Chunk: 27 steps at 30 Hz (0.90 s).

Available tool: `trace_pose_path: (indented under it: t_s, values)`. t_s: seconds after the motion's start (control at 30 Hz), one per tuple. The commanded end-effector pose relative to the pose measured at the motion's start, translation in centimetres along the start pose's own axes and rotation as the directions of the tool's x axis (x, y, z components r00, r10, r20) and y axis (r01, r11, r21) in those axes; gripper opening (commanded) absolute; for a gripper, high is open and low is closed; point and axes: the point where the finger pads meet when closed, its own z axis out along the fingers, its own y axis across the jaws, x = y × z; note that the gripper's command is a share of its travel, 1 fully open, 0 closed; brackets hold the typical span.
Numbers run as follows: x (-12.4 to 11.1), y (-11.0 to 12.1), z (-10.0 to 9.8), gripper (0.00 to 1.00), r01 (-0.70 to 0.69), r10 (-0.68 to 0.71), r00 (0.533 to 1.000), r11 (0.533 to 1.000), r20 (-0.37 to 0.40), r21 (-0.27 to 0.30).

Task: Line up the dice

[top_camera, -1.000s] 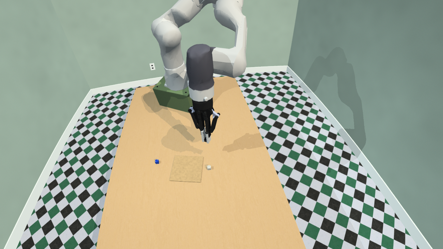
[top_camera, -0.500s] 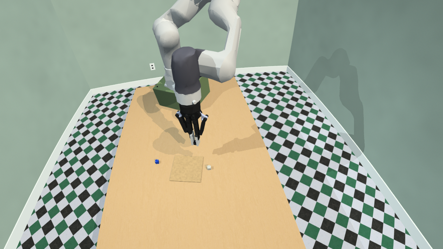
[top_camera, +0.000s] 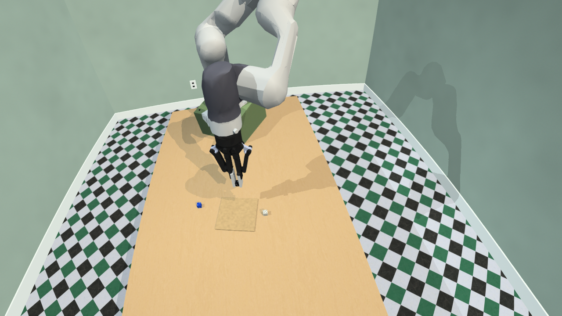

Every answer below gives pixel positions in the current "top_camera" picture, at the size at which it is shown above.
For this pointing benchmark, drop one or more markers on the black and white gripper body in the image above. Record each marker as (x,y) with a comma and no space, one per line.
(229,142)

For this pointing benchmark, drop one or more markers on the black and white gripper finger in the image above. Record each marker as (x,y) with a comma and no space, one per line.
(227,165)
(239,168)

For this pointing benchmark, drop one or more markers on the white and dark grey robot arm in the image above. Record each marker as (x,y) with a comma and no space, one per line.
(225,94)

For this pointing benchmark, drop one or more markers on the tan square mat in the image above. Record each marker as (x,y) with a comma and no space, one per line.
(237,214)

